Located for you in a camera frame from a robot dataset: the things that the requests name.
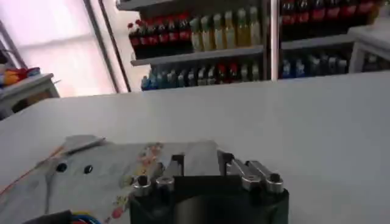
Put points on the grey shirt with colourful print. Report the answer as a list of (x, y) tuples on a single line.
[(91, 182)]

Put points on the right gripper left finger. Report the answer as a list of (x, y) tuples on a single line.
[(164, 179)]

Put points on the shelf rack with bottles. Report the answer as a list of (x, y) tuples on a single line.
[(243, 42)]

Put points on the white side table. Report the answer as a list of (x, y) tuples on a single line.
[(370, 42)]

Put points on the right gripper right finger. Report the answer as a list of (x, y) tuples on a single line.
[(253, 175)]

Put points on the dark window frame post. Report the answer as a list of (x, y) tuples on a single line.
[(106, 45)]

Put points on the small table with colourful goods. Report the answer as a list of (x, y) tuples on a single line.
[(21, 88)]

